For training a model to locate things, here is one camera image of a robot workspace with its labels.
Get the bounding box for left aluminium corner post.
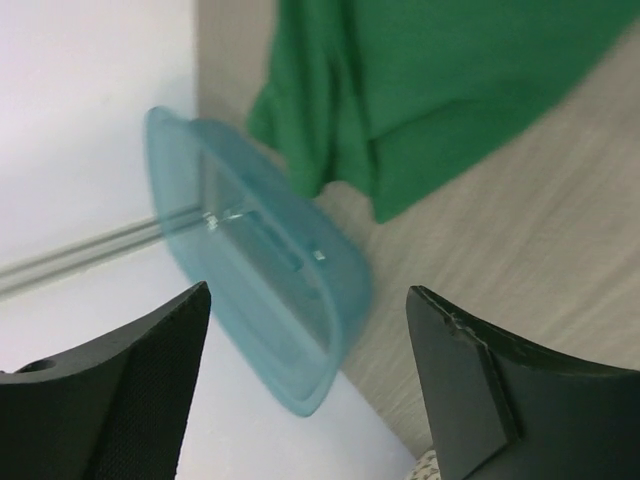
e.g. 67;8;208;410
1;219;162;299

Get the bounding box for green t shirt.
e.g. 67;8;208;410
247;1;639;223

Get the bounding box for white floral mug orange inside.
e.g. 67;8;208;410
404;448;441;480

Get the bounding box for teal translucent plastic bin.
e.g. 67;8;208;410
144;107;373;417

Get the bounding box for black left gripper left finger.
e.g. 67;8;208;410
1;282;211;479

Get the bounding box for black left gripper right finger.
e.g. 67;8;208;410
406;286;639;479

